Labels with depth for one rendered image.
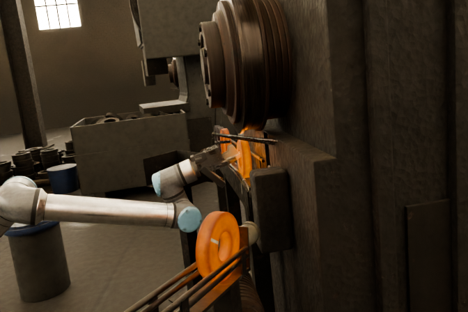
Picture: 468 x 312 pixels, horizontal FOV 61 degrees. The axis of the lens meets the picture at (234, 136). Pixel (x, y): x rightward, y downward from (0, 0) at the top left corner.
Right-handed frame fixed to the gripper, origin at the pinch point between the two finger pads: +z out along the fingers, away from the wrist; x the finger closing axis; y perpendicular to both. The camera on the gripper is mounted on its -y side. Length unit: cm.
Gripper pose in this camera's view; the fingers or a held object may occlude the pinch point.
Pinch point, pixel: (243, 153)
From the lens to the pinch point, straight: 159.1
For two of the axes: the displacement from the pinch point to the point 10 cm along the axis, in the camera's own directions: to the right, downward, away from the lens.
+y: -3.7, -9.1, -1.9
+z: 9.2, -3.9, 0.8
